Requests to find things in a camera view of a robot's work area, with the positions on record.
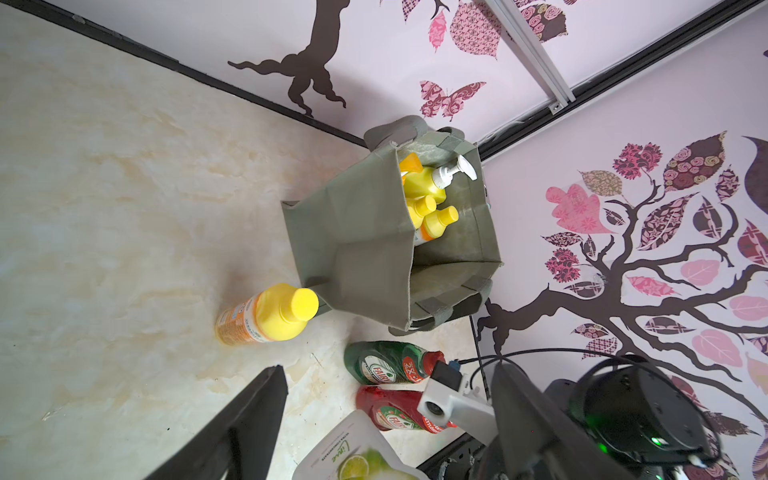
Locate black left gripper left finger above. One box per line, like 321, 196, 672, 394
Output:
148, 365, 288, 480

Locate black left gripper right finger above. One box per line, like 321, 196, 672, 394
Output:
491, 364, 633, 479

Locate white bottle green cap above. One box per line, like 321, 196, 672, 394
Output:
292, 410, 428, 480

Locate grey-green shopping bag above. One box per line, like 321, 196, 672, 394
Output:
282, 116, 502, 335

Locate orange bottle yellow cap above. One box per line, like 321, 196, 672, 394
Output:
406, 195, 437, 229
214, 283, 319, 345
414, 206, 460, 246

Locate large yellow dish soap bottle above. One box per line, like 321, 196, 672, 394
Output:
403, 155, 478, 205

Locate orange pump soap bottle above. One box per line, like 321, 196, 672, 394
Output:
399, 153, 423, 176

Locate dark green bottle red cap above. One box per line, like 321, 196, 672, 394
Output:
343, 341, 445, 385

